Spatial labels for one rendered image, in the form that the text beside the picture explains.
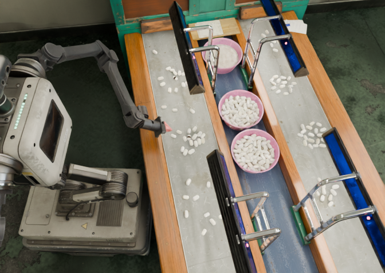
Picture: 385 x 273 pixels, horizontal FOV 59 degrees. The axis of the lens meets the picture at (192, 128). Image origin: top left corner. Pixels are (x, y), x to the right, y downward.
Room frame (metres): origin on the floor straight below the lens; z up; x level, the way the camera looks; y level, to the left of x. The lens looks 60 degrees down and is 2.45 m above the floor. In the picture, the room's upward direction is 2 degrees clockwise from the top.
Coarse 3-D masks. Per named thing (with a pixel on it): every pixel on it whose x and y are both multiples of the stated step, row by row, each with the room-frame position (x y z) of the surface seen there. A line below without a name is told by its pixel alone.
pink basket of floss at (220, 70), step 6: (216, 42) 1.66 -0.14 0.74; (222, 42) 1.66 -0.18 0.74; (234, 42) 1.64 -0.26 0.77; (234, 48) 1.62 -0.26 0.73; (240, 48) 1.59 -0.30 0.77; (204, 54) 1.55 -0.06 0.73; (240, 54) 1.55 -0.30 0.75; (240, 60) 1.48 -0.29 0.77; (234, 66) 1.43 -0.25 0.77; (222, 72) 1.44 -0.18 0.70; (228, 72) 1.45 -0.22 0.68
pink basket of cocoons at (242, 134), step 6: (240, 132) 0.95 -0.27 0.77; (246, 132) 0.96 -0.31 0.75; (252, 132) 0.97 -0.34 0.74; (258, 132) 0.96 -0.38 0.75; (264, 132) 0.96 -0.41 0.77; (234, 138) 0.91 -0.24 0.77; (240, 138) 0.93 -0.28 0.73; (270, 138) 0.93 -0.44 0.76; (234, 144) 0.89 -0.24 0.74; (270, 144) 0.90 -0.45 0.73; (276, 144) 0.88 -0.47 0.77; (276, 150) 0.85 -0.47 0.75; (276, 156) 0.82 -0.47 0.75; (276, 162) 0.77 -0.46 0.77; (270, 168) 0.74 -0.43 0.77
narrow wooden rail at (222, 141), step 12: (204, 72) 1.38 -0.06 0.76; (204, 84) 1.28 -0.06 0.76; (204, 96) 1.21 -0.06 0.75; (216, 108) 1.11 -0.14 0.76; (216, 120) 1.02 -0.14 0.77; (216, 132) 0.95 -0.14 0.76; (228, 156) 0.80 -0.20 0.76; (228, 168) 0.73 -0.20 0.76; (240, 192) 0.60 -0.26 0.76; (240, 204) 0.53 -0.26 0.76; (252, 228) 0.42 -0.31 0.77; (252, 252) 0.30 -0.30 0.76
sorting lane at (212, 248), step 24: (144, 48) 1.58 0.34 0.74; (168, 48) 1.59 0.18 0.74; (168, 72) 1.39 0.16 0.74; (168, 96) 1.20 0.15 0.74; (192, 96) 1.21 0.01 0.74; (168, 120) 1.03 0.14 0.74; (192, 120) 1.03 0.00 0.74; (168, 144) 0.87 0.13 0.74; (216, 144) 0.88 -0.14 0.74; (168, 168) 0.73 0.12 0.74; (192, 168) 0.73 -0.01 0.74; (192, 192) 0.60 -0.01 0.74; (192, 216) 0.47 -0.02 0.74; (216, 216) 0.48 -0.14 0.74; (192, 240) 0.35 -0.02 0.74; (216, 240) 0.36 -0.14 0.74; (192, 264) 0.24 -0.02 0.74; (216, 264) 0.25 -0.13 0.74
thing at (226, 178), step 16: (208, 160) 0.64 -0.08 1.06; (224, 160) 0.64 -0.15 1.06; (224, 176) 0.54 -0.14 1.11; (224, 192) 0.48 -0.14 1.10; (224, 208) 0.42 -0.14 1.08; (224, 224) 0.36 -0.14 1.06; (240, 224) 0.35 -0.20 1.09; (240, 240) 0.28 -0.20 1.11; (240, 256) 0.23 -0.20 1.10; (240, 272) 0.17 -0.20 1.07; (256, 272) 0.18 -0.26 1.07
